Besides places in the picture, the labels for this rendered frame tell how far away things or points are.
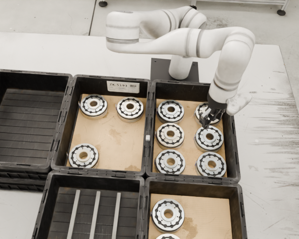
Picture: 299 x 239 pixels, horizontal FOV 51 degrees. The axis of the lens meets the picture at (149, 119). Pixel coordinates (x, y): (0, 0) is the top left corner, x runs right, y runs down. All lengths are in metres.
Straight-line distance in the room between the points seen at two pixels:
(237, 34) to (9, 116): 0.89
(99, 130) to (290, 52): 2.09
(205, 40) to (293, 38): 2.34
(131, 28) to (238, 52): 0.29
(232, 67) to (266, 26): 2.36
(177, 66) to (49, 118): 0.57
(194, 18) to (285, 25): 2.06
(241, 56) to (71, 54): 1.07
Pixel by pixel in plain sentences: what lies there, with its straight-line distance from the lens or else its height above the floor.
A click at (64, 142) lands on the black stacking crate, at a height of 0.89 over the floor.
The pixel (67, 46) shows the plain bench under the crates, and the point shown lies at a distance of 1.70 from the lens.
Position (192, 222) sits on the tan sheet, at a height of 0.83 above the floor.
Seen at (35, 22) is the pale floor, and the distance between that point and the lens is 3.04.
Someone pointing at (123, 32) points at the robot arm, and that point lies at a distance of 0.86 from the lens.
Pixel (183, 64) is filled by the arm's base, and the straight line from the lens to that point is 1.35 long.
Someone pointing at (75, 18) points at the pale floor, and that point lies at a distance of 3.01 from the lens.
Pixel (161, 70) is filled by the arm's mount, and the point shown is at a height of 0.78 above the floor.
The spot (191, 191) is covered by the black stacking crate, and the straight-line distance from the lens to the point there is 1.06.
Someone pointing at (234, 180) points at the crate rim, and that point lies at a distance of 1.04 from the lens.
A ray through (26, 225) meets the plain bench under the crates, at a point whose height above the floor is 0.70.
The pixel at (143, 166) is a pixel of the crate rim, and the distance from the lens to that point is 1.01.
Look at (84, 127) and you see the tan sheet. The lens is 1.21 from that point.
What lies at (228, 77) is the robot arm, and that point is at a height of 1.25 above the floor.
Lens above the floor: 1.84
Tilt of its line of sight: 56 degrees down
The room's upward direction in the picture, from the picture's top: 4 degrees clockwise
